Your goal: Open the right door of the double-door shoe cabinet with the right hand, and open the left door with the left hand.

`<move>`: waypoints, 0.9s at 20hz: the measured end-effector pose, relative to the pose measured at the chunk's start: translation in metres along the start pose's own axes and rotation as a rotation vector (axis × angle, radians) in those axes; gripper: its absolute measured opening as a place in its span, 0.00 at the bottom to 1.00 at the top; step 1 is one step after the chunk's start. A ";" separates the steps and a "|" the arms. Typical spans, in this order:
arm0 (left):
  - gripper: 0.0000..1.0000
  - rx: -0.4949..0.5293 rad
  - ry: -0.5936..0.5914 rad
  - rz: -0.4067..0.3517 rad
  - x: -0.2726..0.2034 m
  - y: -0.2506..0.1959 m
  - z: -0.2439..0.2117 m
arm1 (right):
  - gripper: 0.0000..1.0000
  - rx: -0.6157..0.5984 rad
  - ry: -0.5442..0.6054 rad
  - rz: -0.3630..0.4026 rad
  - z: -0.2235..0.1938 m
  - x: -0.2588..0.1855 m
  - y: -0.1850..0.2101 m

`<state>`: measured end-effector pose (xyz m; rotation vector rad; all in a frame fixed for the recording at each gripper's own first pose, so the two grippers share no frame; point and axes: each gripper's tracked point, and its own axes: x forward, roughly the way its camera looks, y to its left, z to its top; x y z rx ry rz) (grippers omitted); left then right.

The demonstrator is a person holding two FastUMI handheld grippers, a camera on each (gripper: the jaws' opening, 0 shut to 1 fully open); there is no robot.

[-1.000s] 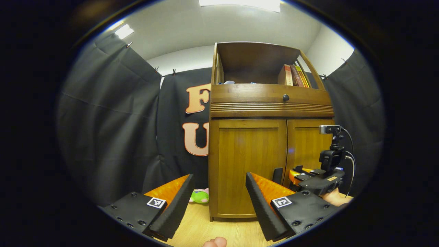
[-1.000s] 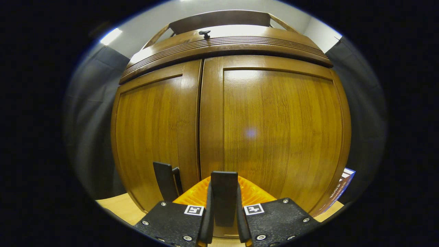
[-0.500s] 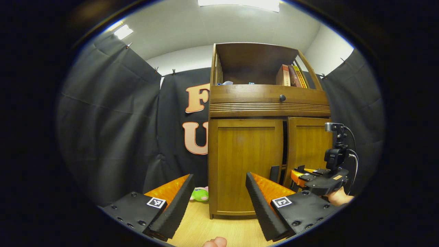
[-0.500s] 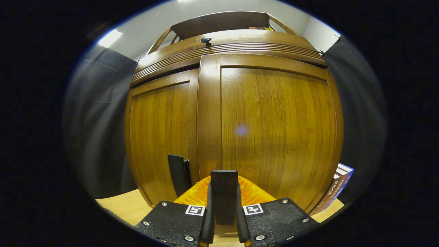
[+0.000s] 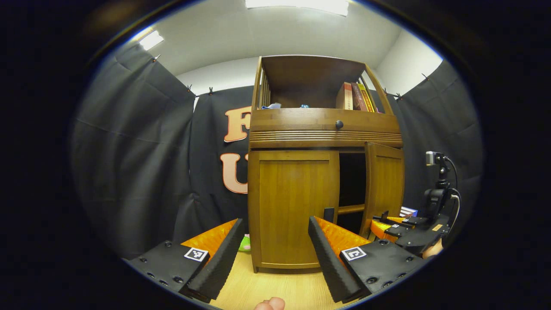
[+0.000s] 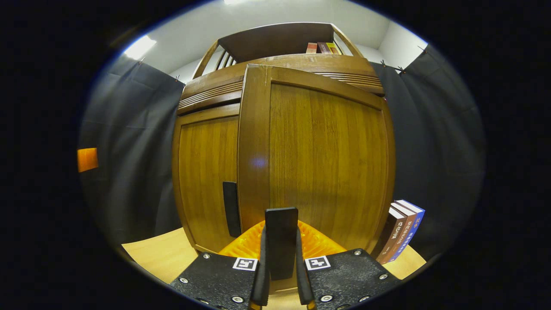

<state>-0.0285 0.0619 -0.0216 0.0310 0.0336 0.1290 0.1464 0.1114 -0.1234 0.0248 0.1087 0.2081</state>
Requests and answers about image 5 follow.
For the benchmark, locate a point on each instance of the small ceiling light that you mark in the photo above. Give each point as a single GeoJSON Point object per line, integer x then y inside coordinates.
{"type": "Point", "coordinates": [151, 40]}

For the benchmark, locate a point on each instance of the yellow book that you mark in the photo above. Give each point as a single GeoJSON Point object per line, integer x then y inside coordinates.
{"type": "Point", "coordinates": [366, 99]}

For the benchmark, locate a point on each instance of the tan red book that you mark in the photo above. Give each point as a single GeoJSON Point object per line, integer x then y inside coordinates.
{"type": "Point", "coordinates": [344, 97]}

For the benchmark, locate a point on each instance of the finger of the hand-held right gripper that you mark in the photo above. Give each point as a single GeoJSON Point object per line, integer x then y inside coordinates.
{"type": "Point", "coordinates": [394, 218]}
{"type": "Point", "coordinates": [383, 230]}

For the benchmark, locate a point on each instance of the blue white item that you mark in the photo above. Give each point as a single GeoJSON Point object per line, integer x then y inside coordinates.
{"type": "Point", "coordinates": [271, 106]}

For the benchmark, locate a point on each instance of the wooden inner cabinet shelf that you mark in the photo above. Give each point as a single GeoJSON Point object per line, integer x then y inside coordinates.
{"type": "Point", "coordinates": [351, 209]}

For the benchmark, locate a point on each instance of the wooden cabinet door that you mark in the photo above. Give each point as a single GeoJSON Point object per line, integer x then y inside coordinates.
{"type": "Point", "coordinates": [292, 206]}
{"type": "Point", "coordinates": [385, 189]}

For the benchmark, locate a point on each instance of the wooden cabinet drawer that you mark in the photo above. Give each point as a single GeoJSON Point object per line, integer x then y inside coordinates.
{"type": "Point", "coordinates": [292, 125]}

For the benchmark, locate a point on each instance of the black backdrop cloth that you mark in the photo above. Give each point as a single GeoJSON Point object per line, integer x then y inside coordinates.
{"type": "Point", "coordinates": [129, 172]}

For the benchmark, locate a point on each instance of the dark brown book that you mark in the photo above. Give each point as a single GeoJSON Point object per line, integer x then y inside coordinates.
{"type": "Point", "coordinates": [358, 98]}

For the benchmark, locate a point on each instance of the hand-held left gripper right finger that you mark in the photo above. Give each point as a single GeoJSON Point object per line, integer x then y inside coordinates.
{"type": "Point", "coordinates": [329, 262]}

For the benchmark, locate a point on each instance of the brown wooden double-door shoe cabinet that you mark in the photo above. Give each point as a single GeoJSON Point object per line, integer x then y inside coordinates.
{"type": "Point", "coordinates": [301, 142]}

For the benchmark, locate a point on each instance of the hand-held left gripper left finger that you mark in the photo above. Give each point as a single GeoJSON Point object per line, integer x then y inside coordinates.
{"type": "Point", "coordinates": [219, 262]}

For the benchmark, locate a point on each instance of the green plush toy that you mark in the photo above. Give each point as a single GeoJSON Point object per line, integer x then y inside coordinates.
{"type": "Point", "coordinates": [245, 244]}

